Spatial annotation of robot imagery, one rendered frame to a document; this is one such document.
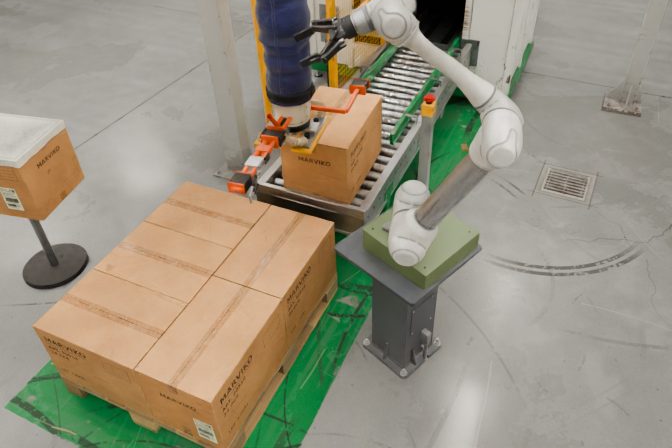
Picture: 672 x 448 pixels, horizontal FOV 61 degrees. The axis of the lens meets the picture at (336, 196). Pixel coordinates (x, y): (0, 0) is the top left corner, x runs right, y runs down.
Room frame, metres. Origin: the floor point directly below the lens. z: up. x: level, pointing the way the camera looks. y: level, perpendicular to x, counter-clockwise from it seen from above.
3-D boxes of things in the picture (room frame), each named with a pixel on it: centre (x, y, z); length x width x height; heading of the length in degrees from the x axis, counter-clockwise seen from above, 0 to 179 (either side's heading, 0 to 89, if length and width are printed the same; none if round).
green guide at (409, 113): (3.79, -0.76, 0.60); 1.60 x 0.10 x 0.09; 154
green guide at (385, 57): (4.03, -0.28, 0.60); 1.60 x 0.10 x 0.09; 154
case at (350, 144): (2.84, 0.00, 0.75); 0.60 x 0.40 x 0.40; 157
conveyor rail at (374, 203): (3.45, -0.65, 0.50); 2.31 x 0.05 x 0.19; 154
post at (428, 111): (2.84, -0.55, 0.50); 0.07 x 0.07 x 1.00; 64
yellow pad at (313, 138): (2.41, 0.10, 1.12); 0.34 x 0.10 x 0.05; 162
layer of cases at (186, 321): (2.06, 0.73, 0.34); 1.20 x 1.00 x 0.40; 154
